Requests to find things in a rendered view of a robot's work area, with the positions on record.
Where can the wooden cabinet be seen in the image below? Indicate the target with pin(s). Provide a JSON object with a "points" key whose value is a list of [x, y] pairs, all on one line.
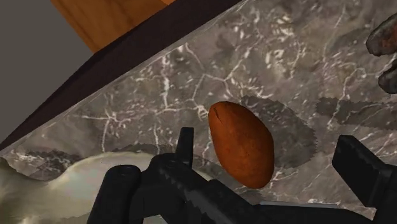
{"points": [[108, 18]]}

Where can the brown oval potato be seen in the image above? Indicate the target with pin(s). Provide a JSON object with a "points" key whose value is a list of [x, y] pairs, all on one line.
{"points": [[240, 144]]}

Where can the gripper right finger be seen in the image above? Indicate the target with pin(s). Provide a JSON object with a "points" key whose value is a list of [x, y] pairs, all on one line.
{"points": [[363, 173]]}

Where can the dark reddish lumpy object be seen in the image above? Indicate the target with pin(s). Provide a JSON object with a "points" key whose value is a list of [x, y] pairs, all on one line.
{"points": [[384, 46]]}

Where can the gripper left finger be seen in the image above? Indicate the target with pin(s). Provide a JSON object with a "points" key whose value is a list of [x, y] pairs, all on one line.
{"points": [[173, 186]]}

